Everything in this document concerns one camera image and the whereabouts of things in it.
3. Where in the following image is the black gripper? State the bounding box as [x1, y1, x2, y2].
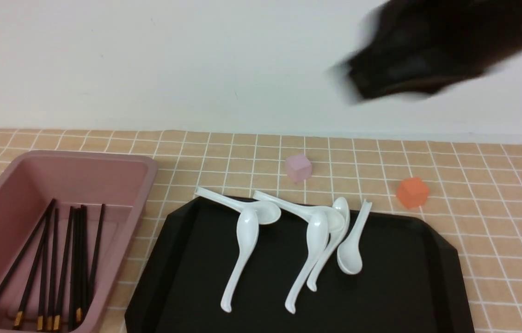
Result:
[339, 0, 520, 103]

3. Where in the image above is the black chopstick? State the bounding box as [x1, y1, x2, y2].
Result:
[36, 216, 50, 332]
[68, 205, 87, 332]
[53, 206, 75, 333]
[12, 216, 50, 331]
[87, 203, 106, 306]
[46, 208, 59, 332]
[0, 198, 56, 298]

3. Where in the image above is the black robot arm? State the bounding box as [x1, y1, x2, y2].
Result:
[338, 0, 522, 103]

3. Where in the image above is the orange cube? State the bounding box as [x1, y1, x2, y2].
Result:
[396, 177, 430, 209]

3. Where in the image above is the pink cube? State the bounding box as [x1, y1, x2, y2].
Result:
[285, 154, 313, 183]

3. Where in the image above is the white spoon behind middle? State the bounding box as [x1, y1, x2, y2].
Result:
[307, 197, 350, 292]

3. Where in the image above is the white spoon upper middle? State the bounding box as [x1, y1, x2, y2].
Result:
[253, 191, 348, 233]

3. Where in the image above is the white spoon middle long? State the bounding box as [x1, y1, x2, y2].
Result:
[285, 211, 329, 314]

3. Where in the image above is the white spoon right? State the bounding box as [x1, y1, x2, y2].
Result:
[337, 199, 373, 275]

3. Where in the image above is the white spoon upper left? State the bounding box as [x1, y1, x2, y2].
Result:
[195, 187, 282, 225]

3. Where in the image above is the black tray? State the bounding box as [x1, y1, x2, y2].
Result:
[125, 198, 475, 333]

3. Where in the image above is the white spoon far left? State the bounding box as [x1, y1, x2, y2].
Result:
[221, 208, 259, 313]

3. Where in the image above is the pink plastic bin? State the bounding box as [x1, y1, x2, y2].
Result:
[0, 150, 158, 333]

